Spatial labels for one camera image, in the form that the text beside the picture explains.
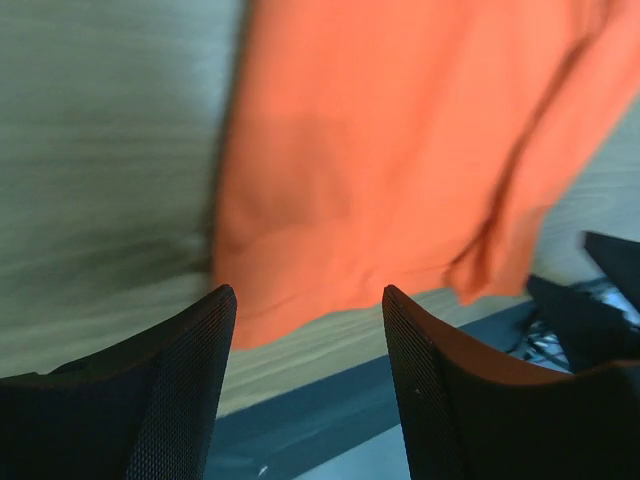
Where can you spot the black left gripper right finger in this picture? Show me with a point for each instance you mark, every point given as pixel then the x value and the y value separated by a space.
pixel 469 411

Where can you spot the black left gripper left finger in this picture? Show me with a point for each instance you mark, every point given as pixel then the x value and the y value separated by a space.
pixel 143 408

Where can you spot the orange t shirt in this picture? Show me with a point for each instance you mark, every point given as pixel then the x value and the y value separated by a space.
pixel 413 143

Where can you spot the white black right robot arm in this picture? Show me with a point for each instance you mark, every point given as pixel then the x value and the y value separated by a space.
pixel 589 331

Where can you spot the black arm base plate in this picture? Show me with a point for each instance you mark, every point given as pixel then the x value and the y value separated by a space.
pixel 345 426

